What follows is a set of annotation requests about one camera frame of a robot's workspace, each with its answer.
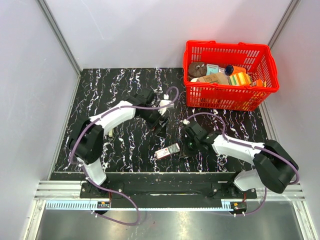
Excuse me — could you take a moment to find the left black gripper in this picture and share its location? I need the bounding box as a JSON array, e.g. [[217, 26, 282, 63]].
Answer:
[[139, 105, 170, 139]]

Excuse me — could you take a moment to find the red white staple box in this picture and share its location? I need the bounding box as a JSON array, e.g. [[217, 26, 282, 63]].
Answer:
[[155, 143, 181, 160]]

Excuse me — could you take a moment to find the cream white stapler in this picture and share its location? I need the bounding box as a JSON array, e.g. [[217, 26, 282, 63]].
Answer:
[[108, 130, 114, 138]]

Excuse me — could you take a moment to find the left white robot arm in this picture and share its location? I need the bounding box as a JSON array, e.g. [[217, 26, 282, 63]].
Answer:
[[68, 89, 174, 198]]

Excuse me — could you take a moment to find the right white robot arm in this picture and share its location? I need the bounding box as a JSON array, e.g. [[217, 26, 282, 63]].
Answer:
[[182, 119, 299, 198]]

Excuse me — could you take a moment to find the brown cardboard package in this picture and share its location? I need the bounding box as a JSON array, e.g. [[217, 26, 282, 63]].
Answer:
[[190, 72, 230, 86]]

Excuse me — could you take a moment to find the teal white small box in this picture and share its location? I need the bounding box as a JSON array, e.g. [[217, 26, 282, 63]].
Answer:
[[206, 63, 219, 76]]

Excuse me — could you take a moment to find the orange bottle blue cap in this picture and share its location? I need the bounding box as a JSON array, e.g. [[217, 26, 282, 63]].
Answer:
[[224, 64, 247, 76]]

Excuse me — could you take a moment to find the small orange packet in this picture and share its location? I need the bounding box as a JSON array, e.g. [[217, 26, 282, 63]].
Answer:
[[250, 79, 266, 87]]

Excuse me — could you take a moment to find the red plastic shopping basket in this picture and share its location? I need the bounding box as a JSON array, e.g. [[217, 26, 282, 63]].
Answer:
[[183, 40, 279, 111]]

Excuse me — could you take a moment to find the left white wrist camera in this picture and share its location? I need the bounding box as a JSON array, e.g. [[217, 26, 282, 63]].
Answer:
[[158, 94, 175, 116]]

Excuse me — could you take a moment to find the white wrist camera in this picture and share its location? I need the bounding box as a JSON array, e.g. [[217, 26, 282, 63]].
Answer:
[[182, 119, 190, 125], [158, 94, 175, 116]]

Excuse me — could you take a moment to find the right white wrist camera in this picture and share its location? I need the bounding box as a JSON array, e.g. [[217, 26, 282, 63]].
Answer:
[[182, 119, 190, 125]]

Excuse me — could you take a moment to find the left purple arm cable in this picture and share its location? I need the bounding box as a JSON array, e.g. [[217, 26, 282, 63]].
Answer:
[[68, 86, 180, 225]]

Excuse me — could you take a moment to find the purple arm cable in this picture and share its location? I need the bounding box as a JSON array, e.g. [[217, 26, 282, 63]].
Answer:
[[68, 86, 180, 225], [182, 112, 301, 217]]

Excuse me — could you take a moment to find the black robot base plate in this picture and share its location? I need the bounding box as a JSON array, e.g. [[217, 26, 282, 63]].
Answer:
[[79, 171, 258, 209]]

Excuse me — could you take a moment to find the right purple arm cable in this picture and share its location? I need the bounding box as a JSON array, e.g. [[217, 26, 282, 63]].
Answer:
[[182, 112, 301, 217]]

